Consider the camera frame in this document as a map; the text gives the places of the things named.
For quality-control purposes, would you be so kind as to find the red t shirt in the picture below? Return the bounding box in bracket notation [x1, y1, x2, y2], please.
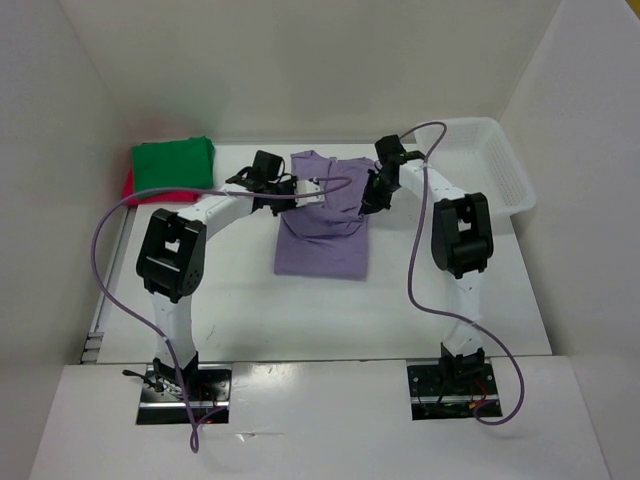
[121, 168, 199, 207]

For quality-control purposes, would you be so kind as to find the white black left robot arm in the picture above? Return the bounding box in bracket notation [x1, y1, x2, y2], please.
[136, 150, 298, 400]

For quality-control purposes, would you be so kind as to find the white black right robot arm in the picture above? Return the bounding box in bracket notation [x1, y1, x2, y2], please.
[360, 134, 494, 394]

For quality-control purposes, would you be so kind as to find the lavender t shirt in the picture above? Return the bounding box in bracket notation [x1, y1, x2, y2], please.
[273, 150, 374, 281]

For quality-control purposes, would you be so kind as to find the green t shirt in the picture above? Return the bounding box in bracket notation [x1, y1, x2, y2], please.
[131, 137, 215, 192]

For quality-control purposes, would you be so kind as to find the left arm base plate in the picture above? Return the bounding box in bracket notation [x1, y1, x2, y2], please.
[136, 364, 232, 426]

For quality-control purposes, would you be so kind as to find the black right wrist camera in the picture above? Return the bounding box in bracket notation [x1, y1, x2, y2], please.
[374, 134, 425, 165]

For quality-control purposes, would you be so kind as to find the aluminium table edge rail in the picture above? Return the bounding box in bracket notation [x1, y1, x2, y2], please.
[79, 207, 136, 365]

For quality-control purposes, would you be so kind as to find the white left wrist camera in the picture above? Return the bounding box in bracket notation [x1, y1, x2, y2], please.
[294, 179, 325, 207]

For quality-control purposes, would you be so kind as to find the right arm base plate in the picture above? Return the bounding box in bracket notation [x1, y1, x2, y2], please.
[406, 360, 502, 421]

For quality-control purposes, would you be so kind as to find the white plastic basket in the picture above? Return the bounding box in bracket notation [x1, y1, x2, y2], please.
[413, 117, 536, 218]

